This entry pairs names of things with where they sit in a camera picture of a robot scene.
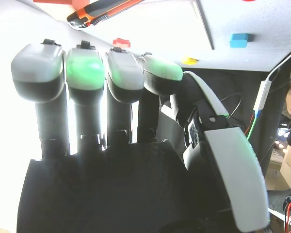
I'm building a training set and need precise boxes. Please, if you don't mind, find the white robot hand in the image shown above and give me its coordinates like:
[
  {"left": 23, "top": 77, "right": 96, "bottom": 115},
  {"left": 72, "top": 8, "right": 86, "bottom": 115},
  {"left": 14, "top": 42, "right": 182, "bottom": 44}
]
[{"left": 11, "top": 38, "right": 270, "bottom": 233}]

